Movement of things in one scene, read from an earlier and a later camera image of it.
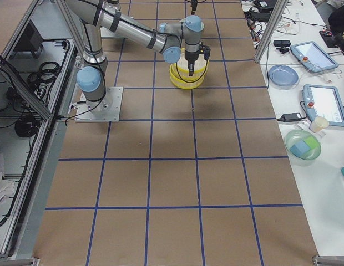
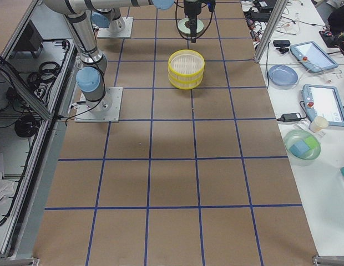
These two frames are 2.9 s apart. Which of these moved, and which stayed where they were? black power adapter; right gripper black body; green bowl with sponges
Moved: right gripper black body
Stayed: green bowl with sponges; black power adapter
